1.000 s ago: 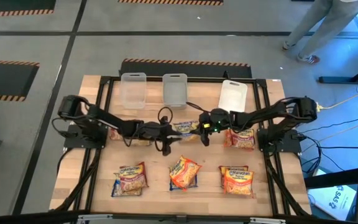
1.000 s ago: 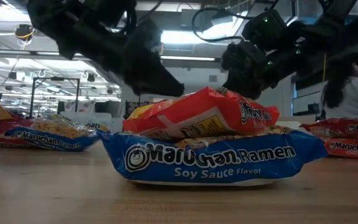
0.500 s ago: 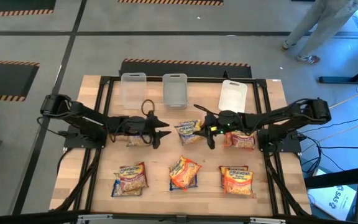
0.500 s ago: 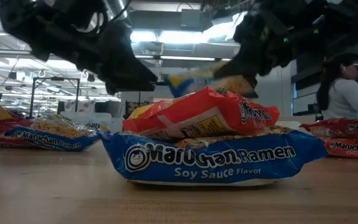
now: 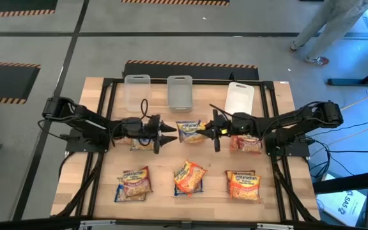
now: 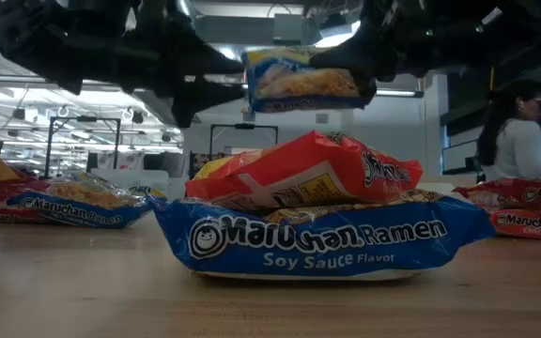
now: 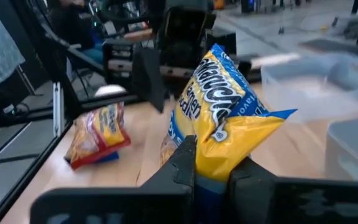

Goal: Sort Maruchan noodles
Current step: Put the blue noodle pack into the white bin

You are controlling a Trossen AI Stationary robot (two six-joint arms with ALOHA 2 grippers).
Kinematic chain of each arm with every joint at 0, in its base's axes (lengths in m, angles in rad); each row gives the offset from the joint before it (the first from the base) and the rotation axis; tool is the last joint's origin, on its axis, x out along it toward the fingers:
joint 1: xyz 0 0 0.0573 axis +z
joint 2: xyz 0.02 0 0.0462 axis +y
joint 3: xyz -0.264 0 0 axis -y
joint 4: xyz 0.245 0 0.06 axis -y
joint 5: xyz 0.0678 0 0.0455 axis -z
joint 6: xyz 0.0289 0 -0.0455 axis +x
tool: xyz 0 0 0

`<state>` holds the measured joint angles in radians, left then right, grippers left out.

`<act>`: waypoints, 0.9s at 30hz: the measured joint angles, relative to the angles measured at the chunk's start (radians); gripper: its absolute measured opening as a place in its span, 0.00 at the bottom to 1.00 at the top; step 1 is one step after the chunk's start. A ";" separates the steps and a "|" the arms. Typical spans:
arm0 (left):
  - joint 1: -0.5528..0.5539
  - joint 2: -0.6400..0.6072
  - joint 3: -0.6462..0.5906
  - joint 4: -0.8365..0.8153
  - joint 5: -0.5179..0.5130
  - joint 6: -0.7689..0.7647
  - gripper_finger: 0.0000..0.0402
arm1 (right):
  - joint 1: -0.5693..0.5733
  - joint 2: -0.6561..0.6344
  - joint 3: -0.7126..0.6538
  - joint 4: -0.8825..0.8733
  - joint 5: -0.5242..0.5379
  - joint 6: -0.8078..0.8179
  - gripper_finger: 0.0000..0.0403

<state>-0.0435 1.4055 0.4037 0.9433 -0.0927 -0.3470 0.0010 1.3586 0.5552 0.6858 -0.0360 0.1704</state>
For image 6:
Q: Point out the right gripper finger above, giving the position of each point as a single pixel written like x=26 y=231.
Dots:
x=368 y=93
x=350 y=54

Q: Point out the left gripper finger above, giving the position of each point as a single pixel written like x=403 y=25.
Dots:
x=214 y=58
x=200 y=101

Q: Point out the blue soy sauce ramen packet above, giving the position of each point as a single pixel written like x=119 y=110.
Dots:
x=298 y=84
x=87 y=206
x=322 y=244

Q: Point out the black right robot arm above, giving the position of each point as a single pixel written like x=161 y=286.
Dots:
x=510 y=33

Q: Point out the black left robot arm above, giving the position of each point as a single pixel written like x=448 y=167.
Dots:
x=31 y=42

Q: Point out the fluorescent light fixture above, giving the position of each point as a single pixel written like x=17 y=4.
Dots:
x=399 y=93

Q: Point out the person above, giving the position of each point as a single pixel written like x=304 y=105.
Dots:
x=519 y=145

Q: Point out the black metal frame stand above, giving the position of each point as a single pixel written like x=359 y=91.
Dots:
x=87 y=118
x=244 y=126

